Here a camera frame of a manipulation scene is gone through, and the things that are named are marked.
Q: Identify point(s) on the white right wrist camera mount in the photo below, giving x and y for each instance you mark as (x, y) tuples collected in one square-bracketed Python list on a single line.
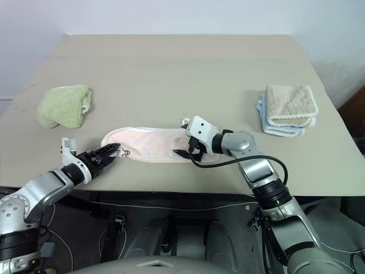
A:
[(201, 128)]

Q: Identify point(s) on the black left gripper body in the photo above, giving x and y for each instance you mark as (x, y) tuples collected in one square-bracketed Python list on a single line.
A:
[(94, 164)]

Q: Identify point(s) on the beige folded towel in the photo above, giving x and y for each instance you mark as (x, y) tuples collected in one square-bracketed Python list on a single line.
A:
[(288, 102)]

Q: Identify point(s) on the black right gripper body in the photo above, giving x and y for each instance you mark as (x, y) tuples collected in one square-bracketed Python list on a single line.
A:
[(198, 148)]

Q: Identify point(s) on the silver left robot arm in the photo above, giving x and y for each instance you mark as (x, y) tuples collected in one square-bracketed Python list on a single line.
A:
[(42, 185)]

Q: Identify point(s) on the small grey box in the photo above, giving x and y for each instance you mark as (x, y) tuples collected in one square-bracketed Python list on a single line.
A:
[(47, 249)]

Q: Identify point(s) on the light blue folded towel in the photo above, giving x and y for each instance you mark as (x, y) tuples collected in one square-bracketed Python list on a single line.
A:
[(271, 125)]

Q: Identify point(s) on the black table clamp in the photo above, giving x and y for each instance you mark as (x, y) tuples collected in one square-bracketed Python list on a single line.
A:
[(120, 222), (255, 225)]

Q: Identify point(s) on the green folded towel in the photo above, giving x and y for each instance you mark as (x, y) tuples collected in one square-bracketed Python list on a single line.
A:
[(62, 107)]

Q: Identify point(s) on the dark cabinet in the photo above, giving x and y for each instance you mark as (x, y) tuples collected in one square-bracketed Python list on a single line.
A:
[(356, 114)]

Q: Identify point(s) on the grey robot chest cover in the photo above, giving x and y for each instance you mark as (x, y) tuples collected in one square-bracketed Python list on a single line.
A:
[(159, 265)]

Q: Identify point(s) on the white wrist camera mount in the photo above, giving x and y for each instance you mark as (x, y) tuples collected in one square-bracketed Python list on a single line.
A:
[(69, 155), (201, 128)]

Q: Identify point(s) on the dark grey rounded leg cover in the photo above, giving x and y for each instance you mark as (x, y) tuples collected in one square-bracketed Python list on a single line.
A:
[(151, 239), (228, 239)]

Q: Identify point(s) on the pale pink towel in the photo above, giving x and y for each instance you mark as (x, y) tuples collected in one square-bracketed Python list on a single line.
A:
[(151, 145)]

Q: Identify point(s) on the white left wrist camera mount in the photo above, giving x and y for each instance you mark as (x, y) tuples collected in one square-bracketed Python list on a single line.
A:
[(69, 155)]

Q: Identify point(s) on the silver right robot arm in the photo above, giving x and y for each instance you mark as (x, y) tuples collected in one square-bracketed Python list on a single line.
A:
[(242, 141)]

